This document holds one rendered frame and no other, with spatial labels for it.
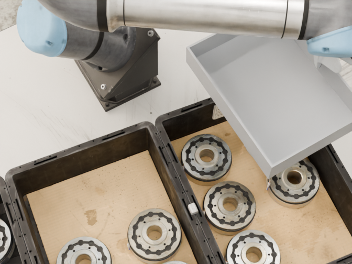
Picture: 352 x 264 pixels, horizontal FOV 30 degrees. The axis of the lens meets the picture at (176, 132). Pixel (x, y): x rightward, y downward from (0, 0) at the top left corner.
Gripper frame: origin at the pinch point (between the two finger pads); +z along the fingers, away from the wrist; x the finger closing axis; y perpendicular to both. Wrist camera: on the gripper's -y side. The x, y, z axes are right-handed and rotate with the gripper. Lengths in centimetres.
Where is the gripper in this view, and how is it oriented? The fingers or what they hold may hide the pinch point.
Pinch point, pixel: (320, 58)
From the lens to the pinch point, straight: 120.8
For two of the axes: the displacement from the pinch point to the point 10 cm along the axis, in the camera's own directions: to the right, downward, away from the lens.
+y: 5.7, 7.4, -3.6
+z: -2.1, 5.6, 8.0
